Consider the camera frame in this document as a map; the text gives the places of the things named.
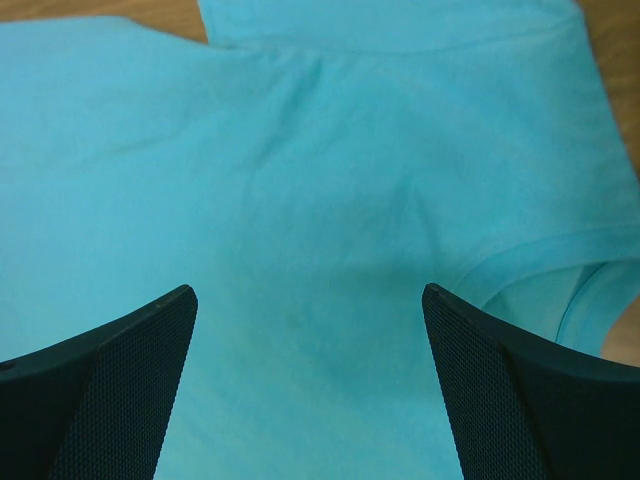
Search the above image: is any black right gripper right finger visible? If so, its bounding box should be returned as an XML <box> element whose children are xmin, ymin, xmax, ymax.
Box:
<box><xmin>422</xmin><ymin>283</ymin><xmax>639</xmax><ymax>480</ymax></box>

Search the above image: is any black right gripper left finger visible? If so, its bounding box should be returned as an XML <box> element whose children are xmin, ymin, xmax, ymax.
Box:
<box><xmin>1</xmin><ymin>285</ymin><xmax>198</xmax><ymax>480</ymax></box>

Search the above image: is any bright cyan t-shirt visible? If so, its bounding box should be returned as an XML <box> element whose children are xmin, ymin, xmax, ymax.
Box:
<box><xmin>1</xmin><ymin>1</ymin><xmax>639</xmax><ymax>479</ymax></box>

